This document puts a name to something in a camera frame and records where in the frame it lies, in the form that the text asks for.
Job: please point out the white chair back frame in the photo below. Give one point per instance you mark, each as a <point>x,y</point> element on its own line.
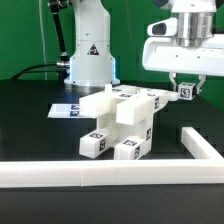
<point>130,104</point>

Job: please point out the white chair seat part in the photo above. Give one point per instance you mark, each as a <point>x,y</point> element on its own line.
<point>143,129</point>

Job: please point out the small tagged cube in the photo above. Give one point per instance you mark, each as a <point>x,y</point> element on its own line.
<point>186,90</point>

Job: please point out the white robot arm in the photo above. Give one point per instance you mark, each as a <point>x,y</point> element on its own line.
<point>183,43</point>

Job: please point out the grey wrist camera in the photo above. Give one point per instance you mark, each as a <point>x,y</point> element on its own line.
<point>165,28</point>

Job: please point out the white U-shaped fence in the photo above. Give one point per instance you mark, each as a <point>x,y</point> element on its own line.
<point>206,166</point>

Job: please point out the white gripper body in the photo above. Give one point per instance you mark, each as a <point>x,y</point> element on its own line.
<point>162,54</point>

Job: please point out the white marker base plate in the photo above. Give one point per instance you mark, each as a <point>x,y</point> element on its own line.
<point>66,111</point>

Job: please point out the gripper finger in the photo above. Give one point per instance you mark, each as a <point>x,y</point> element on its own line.
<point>202,80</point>
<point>172,78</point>

